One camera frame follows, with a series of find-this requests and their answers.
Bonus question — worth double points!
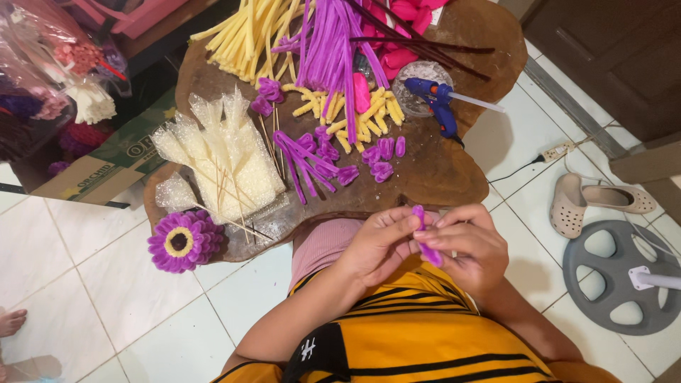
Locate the person's left hand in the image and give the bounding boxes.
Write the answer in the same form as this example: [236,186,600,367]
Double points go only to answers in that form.
[338,206,434,290]

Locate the person's right hand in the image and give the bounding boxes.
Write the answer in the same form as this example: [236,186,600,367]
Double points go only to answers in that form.
[414,204,510,300]

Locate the purple pipe cleaner piece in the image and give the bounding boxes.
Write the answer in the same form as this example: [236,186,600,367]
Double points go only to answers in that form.
[412,205,443,268]

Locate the pink ribbed shorts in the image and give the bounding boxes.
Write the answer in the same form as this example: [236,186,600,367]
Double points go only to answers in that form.
[288,217,369,294]

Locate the scattered purple folded petals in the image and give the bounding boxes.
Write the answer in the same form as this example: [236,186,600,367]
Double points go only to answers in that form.
[250,77,408,187]

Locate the yellow black striped shirt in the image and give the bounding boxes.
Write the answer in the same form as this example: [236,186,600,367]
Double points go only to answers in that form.
[212,260,623,383]

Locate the beige clog sandal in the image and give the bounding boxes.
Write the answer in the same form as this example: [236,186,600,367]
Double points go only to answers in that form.
[549,173,588,239]
[581,183,658,215]

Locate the bunch of bent purple strips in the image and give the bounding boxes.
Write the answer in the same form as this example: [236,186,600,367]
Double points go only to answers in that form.
[273,130,341,206]

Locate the grey round fan base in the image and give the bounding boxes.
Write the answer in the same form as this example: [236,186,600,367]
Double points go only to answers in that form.
[562,220,681,336]

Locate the bunch of wooden skewers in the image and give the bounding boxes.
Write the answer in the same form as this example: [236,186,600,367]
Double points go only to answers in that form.
[194,104,285,245]

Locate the heap of short yellow pieces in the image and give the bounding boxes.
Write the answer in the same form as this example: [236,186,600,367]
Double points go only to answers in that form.
[281,82,406,155]

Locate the white power strip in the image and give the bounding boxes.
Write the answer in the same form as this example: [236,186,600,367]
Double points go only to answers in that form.
[539,140,578,163]

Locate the blue hot glue gun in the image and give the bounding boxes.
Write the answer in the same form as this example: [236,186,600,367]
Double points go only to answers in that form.
[404,77,506,140]

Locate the pile of clear cellophane wrappers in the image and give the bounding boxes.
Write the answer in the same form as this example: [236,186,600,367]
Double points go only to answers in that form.
[151,87,291,225]

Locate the clear glass dish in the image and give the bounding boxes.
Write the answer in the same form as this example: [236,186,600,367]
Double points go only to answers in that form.
[392,60,454,118]

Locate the purple flower with yellow centre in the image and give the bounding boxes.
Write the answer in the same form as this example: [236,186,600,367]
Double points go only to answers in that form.
[147,209,226,275]

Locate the white fan pole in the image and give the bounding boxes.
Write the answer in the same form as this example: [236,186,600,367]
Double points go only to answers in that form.
[628,265,681,292]

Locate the heap of pink pipe cleaners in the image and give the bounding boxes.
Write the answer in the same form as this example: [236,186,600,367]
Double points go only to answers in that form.
[361,0,450,82]

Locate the bundle of long purple stems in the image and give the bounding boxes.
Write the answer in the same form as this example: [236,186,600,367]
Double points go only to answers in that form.
[271,0,390,145]

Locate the dark maroon pipe cleaners bunch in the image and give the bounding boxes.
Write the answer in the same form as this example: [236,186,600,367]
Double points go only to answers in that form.
[347,0,497,83]

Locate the pile of yellow pipe cleaners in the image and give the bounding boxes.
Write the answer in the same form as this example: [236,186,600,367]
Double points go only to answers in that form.
[190,0,316,87]

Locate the brown wooden door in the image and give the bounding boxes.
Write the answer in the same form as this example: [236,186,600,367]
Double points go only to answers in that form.
[520,0,681,143]

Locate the cardboard box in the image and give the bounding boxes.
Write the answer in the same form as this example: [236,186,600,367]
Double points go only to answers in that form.
[11,88,179,206]

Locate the pink box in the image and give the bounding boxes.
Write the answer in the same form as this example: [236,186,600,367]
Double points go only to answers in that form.
[69,0,188,40]

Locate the black glue gun cable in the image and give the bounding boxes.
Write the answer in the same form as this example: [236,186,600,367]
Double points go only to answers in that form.
[451,134,547,185]

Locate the white power strip cable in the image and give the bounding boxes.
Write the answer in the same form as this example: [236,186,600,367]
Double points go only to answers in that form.
[563,123,681,251]

